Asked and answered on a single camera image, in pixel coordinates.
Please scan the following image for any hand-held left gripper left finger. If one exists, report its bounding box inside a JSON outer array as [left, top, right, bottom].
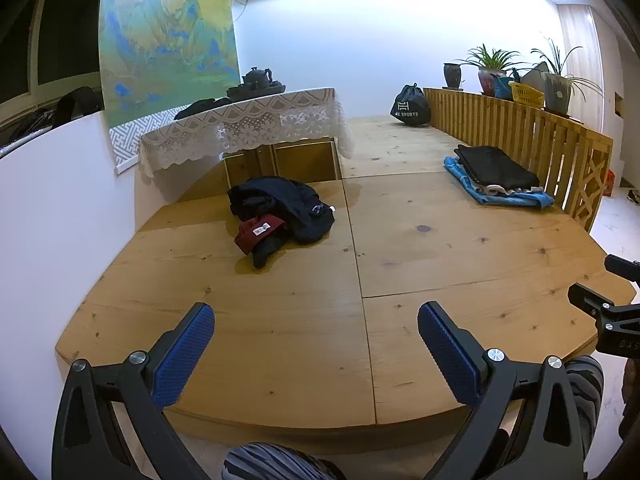
[[51, 302, 216, 480]]

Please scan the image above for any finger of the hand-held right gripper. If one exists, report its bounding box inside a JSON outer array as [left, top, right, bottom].
[[567, 283, 615, 317], [604, 255, 640, 283]]

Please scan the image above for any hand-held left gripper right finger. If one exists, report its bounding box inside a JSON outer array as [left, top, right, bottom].
[[417, 301, 588, 480]]

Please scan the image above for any navy t-shirt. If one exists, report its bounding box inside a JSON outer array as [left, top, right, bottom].
[[227, 176, 336, 269]]

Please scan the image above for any person's right leg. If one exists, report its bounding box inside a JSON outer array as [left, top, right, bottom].
[[565, 355, 606, 456]]

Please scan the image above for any maroon garment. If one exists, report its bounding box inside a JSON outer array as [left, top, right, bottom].
[[235, 214, 288, 256]]

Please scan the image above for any light blue folded garment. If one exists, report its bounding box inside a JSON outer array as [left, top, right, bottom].
[[444, 156, 555, 208]]

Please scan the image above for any white folded garment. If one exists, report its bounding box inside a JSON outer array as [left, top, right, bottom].
[[472, 185, 546, 197]]

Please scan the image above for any black folded garment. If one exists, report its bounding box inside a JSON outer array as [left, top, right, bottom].
[[454, 145, 541, 190]]

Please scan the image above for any wooden railing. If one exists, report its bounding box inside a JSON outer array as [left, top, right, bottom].
[[422, 87, 614, 233]]

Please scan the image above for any potted plant in grey pot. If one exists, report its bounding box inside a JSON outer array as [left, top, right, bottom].
[[530, 35, 606, 116]]

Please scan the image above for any yellow plastic basket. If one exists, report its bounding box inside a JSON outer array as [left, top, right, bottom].
[[508, 81, 546, 108]]

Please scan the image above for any grey flat board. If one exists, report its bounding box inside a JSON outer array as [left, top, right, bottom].
[[520, 61, 551, 92]]

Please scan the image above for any blue bag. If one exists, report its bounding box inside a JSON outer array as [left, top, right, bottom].
[[492, 72, 516, 102]]

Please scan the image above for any wooden low table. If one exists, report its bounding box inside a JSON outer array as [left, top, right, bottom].
[[222, 140, 343, 188]]

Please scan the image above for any potted plant in red pot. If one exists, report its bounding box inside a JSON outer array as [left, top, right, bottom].
[[457, 44, 523, 97]]

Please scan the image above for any white lace tablecloth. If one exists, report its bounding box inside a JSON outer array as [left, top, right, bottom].
[[139, 87, 355, 178]]

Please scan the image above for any dark cloth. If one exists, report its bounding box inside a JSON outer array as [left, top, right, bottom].
[[174, 97, 232, 121]]

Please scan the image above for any black backpack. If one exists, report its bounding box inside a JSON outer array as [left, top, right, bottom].
[[52, 86, 103, 127]]

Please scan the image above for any dark tea tray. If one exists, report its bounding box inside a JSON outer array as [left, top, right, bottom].
[[226, 81, 287, 101]]

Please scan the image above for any dark teapot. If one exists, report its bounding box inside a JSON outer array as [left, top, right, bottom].
[[242, 66, 274, 86]]

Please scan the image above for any landscape scroll painting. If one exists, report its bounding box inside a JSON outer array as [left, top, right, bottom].
[[98, 0, 241, 176]]

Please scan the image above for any dark window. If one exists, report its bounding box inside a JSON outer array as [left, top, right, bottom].
[[0, 0, 107, 126]]

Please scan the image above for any black drawstring bag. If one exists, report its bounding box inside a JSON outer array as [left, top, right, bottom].
[[390, 83, 432, 127]]

